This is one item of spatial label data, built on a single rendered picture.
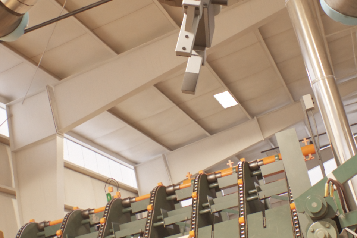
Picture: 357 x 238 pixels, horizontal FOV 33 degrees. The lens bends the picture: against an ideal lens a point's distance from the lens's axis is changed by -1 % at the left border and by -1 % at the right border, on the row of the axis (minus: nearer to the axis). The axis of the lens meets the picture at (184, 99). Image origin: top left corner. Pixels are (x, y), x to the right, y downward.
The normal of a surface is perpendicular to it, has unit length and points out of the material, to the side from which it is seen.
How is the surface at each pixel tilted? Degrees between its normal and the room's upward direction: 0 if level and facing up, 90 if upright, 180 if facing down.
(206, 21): 156
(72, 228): 90
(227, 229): 47
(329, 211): 90
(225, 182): 90
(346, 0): 125
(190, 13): 110
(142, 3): 171
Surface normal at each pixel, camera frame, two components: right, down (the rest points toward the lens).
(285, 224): -0.36, -0.83
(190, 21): -0.16, 0.03
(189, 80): -0.07, -0.47
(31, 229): 0.93, -0.30
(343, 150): -0.40, -0.25
